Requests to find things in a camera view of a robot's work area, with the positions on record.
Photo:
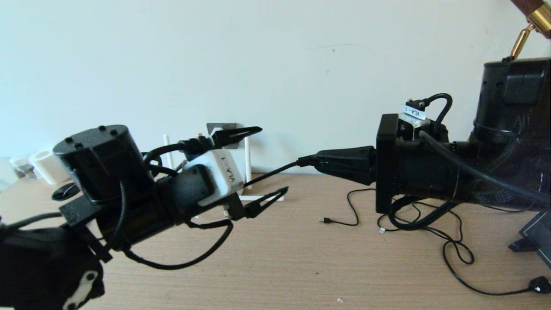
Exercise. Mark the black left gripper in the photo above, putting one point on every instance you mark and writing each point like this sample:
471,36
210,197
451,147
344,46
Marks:
146,211

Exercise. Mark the white paper roll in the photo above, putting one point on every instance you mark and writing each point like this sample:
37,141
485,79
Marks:
43,165

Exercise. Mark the black oval desk grommet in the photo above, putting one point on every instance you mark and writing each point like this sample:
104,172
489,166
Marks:
64,192

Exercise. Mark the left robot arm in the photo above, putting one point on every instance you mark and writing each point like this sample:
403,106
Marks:
99,159

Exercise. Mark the grey wall socket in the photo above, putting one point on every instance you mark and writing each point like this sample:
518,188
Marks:
234,145

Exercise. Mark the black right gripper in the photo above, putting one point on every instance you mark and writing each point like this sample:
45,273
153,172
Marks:
430,172

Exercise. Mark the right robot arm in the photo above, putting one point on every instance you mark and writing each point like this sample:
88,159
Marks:
516,99

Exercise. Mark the white wifi router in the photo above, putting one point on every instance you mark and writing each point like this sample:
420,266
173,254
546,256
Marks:
248,163

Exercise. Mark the white power adapter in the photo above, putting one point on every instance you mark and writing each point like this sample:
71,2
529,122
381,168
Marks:
215,130

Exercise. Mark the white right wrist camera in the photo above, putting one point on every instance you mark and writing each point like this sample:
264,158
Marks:
415,113

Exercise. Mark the small clear jar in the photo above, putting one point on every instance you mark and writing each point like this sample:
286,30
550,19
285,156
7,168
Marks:
21,165

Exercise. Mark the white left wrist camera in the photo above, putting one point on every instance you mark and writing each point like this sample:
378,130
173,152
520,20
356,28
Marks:
224,172

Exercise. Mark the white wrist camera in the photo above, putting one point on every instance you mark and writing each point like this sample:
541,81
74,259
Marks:
224,172
415,113

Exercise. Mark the brass desk lamp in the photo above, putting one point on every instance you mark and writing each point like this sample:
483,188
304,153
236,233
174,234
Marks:
540,19

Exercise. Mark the translucent plastic object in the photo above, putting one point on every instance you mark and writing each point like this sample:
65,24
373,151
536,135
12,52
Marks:
5,172

